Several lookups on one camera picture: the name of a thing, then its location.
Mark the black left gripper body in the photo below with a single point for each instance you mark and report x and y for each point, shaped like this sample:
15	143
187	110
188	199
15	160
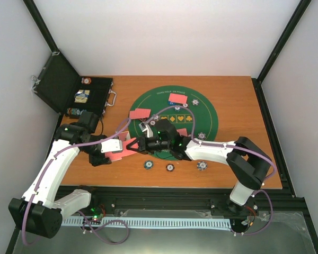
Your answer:
94	159

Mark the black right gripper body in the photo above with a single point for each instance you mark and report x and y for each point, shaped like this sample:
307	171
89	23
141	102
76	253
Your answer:
155	146

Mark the dark red chip stack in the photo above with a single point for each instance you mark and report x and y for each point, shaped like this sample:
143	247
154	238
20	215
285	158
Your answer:
170	167

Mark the blue poker chip stack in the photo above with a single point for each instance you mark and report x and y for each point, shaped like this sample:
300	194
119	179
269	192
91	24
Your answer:
148	164

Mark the red backed playing card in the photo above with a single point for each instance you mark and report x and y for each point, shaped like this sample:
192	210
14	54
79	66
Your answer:
140	113

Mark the white purple chip stack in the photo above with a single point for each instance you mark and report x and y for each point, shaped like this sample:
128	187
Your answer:
202	165

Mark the red playing card deck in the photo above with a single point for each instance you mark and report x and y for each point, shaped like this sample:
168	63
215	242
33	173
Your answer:
116	156

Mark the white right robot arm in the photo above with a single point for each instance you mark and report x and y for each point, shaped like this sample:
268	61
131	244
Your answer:
249	163

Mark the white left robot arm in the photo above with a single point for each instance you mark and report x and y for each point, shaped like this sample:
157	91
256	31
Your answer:
37	211

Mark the playing card box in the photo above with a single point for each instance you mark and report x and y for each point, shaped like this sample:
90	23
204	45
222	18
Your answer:
123	136

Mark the chip row in case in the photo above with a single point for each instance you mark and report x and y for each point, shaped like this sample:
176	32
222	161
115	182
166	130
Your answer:
74	112

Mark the blue card box in case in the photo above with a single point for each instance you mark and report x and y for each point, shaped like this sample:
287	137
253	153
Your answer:
82	96

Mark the orange chip in case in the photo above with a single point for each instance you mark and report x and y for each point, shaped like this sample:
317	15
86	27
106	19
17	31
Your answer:
86	80

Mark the black poker case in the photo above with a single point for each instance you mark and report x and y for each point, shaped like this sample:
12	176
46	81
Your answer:
58	82

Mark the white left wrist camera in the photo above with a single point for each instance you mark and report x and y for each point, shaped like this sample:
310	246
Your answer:
111	145

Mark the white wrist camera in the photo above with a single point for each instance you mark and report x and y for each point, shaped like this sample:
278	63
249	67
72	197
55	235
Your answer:
111	145
146	129

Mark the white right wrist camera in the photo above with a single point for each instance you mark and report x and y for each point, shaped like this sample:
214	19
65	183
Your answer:
146	129

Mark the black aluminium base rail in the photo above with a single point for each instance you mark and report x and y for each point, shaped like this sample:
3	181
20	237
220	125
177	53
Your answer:
117	199

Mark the light blue cable duct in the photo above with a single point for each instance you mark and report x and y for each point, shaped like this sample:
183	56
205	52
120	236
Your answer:
160	223

